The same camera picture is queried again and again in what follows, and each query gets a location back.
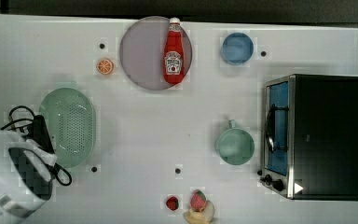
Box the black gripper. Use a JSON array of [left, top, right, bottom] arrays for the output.
[[32, 115, 54, 154]]

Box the green oval plastic strainer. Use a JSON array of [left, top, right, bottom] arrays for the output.
[[39, 86, 96, 168]]

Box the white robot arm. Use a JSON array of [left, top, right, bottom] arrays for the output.
[[0, 115, 57, 224]]

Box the orange slice toy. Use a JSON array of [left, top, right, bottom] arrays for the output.
[[97, 59, 115, 75]]

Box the grey round plate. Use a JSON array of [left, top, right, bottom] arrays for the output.
[[119, 16, 192, 91]]

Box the small red toy fruit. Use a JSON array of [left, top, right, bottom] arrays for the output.
[[166, 196, 179, 211]]

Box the red ketchup bottle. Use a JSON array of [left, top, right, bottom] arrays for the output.
[[163, 18, 184, 85]]

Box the pink strawberry toy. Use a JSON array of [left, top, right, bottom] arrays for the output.
[[190, 189, 207, 212]]

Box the green mug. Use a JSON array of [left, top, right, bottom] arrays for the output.
[[215, 119, 255, 165]]

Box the blue plastic bowl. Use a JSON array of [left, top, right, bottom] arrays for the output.
[[221, 33, 254, 65]]

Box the black toaster oven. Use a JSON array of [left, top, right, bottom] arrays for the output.
[[257, 74, 358, 201]]

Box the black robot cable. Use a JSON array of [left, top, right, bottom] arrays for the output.
[[0, 105, 73, 187]]

